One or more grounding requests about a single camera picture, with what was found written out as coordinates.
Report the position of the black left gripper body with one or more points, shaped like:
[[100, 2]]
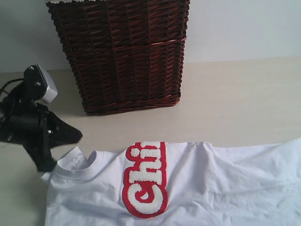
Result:
[[24, 122]]

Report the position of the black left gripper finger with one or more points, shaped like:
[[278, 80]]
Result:
[[60, 133]]

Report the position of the white shirt with red trim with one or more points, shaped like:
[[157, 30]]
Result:
[[177, 184]]

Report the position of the dark brown wicker basket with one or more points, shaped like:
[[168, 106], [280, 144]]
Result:
[[126, 55]]

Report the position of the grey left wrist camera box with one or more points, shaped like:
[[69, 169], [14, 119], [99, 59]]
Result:
[[39, 85]]

